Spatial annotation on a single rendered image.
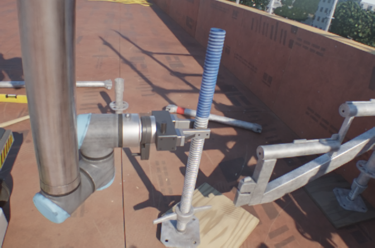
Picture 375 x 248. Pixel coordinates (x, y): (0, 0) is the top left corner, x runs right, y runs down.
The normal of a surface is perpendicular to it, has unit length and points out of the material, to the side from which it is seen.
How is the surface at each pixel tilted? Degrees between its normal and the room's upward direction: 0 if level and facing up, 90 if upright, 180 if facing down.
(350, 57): 90
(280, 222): 0
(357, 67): 90
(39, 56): 93
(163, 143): 90
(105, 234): 0
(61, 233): 0
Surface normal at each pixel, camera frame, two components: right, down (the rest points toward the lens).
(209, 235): 0.13, -0.87
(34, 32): -0.04, 0.49
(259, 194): 0.24, 0.48
